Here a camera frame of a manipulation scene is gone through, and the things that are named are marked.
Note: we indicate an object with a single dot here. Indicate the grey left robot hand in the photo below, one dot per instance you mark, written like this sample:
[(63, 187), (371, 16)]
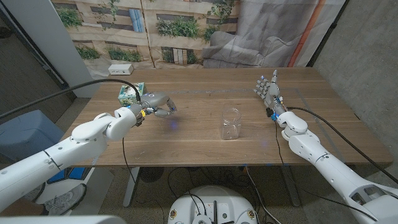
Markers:
[(155, 101)]

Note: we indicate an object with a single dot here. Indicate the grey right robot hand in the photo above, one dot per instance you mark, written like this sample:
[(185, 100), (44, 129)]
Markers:
[(273, 93)]

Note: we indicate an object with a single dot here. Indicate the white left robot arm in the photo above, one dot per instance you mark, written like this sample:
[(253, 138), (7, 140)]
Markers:
[(62, 149)]

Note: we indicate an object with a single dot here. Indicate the clear plastic beaker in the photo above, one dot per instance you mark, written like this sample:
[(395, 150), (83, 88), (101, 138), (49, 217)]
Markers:
[(230, 130)]

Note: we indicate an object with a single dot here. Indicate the green floral tissue box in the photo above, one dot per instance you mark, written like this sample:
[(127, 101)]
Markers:
[(129, 95)]

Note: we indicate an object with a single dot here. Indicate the white power strip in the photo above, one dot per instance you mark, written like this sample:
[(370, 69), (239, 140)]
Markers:
[(120, 69)]

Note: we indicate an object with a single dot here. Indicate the printed fabric backdrop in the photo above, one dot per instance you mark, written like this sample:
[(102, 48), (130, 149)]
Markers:
[(186, 46)]

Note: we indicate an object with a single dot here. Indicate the black round vented device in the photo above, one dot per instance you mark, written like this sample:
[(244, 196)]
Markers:
[(150, 175)]

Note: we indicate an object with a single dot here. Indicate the black backdrop stand pole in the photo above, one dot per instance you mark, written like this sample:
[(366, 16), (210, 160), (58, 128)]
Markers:
[(326, 34)]

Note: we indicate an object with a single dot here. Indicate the white table leg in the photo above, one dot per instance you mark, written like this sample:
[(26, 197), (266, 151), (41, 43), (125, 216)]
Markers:
[(130, 189)]

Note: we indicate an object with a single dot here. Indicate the grey table leg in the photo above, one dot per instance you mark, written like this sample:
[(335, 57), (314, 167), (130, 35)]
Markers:
[(292, 189)]

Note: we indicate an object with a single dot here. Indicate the white cart with blue panels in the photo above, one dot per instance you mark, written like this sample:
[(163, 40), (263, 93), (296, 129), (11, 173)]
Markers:
[(76, 174)]

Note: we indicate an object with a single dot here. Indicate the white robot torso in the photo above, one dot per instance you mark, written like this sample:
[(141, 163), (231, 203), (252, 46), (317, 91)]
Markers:
[(213, 202)]

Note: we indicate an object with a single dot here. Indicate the blue plastic bin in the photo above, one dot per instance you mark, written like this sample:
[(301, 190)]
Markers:
[(28, 133)]

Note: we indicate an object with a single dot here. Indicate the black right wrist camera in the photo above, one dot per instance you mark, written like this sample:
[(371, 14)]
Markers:
[(269, 112)]

